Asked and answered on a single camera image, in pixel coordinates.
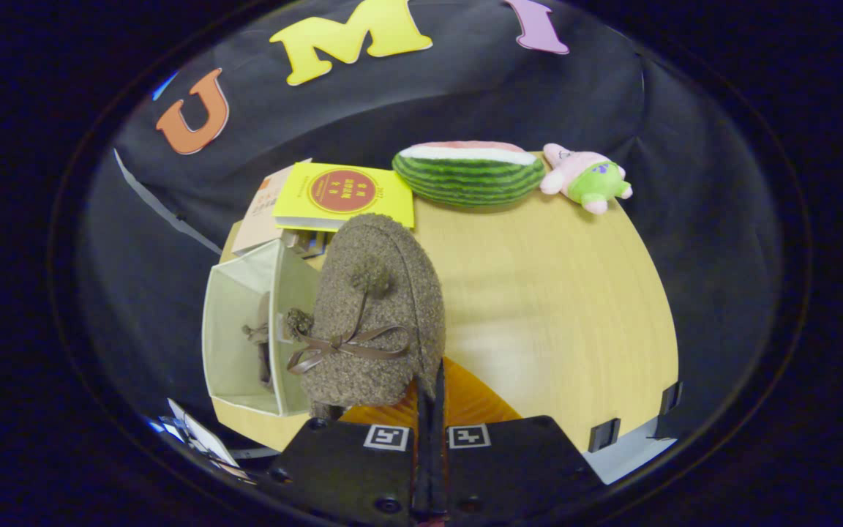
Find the pink and green plush toy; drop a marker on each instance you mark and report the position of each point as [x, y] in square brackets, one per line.
[586, 179]

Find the brown fuzzy slipper shoe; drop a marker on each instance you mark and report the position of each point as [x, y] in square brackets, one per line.
[264, 344]
[385, 307]

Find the grey-green fabric storage box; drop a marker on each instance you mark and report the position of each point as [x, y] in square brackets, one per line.
[235, 351]

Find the black table edge clip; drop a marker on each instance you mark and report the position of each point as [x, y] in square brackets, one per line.
[604, 435]
[670, 399]

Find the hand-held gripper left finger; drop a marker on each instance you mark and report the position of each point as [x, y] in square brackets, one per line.
[348, 468]

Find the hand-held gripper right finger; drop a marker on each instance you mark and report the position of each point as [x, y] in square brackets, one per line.
[516, 461]

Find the beige book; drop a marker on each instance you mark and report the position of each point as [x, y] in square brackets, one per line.
[260, 212]

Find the watermelon slice plush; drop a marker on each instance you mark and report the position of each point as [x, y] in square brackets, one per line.
[469, 176]

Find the yellow book with red circle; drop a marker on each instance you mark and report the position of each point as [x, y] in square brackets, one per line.
[345, 194]

